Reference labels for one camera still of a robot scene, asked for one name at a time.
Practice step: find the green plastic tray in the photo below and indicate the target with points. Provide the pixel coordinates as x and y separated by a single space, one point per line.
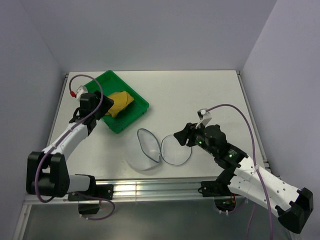
110 83

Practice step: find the yellow bra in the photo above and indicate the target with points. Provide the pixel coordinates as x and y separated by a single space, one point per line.
122 100

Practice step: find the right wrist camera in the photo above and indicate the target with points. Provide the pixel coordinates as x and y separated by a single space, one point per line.
204 118

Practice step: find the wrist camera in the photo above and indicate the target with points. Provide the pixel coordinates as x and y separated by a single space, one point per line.
204 118
80 91

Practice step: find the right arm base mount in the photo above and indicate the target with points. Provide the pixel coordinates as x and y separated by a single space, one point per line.
214 188

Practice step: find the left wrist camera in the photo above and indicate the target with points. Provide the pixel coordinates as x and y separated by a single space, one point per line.
80 91

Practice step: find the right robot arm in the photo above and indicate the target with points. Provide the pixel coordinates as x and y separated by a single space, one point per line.
240 176

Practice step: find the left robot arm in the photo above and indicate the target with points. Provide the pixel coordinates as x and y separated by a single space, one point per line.
47 171

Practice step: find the aluminium frame rail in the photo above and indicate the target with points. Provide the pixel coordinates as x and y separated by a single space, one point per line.
155 190

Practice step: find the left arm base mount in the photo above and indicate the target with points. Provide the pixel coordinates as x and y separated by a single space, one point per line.
90 203

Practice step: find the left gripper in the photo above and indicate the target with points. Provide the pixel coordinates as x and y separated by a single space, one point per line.
106 104

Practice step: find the white mesh laundry bag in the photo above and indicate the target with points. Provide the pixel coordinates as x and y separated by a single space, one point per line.
143 151

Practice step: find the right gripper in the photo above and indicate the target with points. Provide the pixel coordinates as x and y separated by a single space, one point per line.
188 132

